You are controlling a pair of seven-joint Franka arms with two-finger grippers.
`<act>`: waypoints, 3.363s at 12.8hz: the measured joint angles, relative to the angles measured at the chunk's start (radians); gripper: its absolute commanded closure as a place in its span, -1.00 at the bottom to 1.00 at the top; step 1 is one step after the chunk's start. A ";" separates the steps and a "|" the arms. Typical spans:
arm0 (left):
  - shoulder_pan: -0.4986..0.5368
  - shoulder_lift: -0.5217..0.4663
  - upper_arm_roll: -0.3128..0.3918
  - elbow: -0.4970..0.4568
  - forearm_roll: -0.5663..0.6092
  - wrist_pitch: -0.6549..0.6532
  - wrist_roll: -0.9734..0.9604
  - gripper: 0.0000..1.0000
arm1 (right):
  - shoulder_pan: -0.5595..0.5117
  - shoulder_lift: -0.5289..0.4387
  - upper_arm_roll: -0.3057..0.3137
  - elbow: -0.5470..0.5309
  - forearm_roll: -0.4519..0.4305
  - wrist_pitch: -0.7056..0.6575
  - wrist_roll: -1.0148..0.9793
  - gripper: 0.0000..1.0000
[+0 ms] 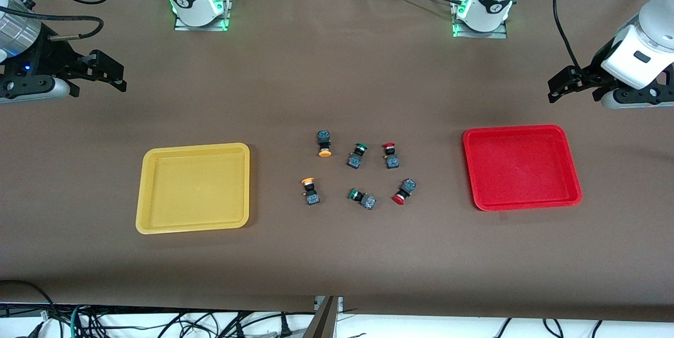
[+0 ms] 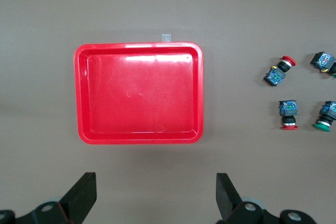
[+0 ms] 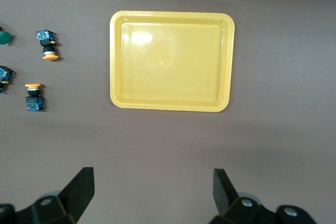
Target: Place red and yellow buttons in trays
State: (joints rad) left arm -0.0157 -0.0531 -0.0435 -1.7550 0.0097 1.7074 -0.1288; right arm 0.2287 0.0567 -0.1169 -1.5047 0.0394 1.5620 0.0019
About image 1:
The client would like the red push button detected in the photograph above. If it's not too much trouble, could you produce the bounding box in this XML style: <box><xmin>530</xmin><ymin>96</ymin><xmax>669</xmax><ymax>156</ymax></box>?
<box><xmin>392</xmin><ymin>178</ymin><xmax>417</xmax><ymax>206</ymax></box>
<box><xmin>382</xmin><ymin>142</ymin><xmax>400</xmax><ymax>170</ymax></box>

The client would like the yellow push button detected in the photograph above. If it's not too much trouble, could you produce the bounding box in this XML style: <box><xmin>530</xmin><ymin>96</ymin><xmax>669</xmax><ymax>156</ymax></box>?
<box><xmin>301</xmin><ymin>177</ymin><xmax>321</xmax><ymax>206</ymax></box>
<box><xmin>316</xmin><ymin>131</ymin><xmax>333</xmax><ymax>158</ymax></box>

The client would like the red plastic tray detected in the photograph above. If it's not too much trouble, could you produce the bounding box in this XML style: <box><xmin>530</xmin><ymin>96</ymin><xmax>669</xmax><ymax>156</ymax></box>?
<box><xmin>462</xmin><ymin>124</ymin><xmax>583</xmax><ymax>212</ymax></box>

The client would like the yellow plastic tray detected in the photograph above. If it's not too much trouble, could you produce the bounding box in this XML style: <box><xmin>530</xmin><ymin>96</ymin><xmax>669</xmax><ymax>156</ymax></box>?
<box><xmin>135</xmin><ymin>142</ymin><xmax>251</xmax><ymax>235</ymax></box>

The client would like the green push button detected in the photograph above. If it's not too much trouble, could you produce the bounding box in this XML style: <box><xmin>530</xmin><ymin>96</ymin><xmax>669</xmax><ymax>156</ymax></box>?
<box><xmin>348</xmin><ymin>188</ymin><xmax>377</xmax><ymax>211</ymax></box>
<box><xmin>346</xmin><ymin>143</ymin><xmax>369</xmax><ymax>170</ymax></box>

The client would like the brown table cover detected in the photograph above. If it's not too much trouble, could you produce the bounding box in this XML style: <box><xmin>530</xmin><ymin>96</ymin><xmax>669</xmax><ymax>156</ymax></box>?
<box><xmin>0</xmin><ymin>0</ymin><xmax>674</xmax><ymax>323</ymax></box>

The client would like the black right camera cable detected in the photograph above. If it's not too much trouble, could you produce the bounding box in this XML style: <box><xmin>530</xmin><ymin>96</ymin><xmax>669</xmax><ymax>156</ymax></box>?
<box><xmin>0</xmin><ymin>0</ymin><xmax>115</xmax><ymax>42</ymax></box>

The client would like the black camera cable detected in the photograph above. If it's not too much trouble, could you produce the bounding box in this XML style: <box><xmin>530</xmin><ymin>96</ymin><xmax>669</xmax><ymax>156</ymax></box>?
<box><xmin>552</xmin><ymin>0</ymin><xmax>586</xmax><ymax>73</ymax></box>
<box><xmin>0</xmin><ymin>0</ymin><xmax>115</xmax><ymax>42</ymax></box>

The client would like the black left camera cable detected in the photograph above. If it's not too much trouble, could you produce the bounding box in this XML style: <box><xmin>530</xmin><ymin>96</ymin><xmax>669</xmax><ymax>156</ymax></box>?
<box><xmin>552</xmin><ymin>0</ymin><xmax>586</xmax><ymax>73</ymax></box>

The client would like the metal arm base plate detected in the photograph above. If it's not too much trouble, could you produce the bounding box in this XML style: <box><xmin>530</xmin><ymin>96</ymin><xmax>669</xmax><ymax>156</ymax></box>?
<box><xmin>451</xmin><ymin>0</ymin><xmax>509</xmax><ymax>39</ymax></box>
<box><xmin>174</xmin><ymin>0</ymin><xmax>234</xmax><ymax>32</ymax></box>

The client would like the green floor cable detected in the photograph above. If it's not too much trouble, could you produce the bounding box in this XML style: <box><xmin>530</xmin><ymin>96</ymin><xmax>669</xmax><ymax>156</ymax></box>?
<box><xmin>70</xmin><ymin>304</ymin><xmax>88</xmax><ymax>338</ymax></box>

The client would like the aluminium frame profile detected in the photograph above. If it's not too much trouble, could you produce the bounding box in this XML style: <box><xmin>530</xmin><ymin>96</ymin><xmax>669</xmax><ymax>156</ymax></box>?
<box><xmin>303</xmin><ymin>296</ymin><xmax>344</xmax><ymax>338</ymax></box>

